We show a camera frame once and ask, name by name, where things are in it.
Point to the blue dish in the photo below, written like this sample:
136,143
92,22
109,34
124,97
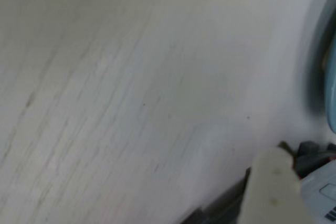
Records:
331,90

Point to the grey circular toy track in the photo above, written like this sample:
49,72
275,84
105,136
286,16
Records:
223,208

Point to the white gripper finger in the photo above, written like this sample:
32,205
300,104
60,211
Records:
273,187

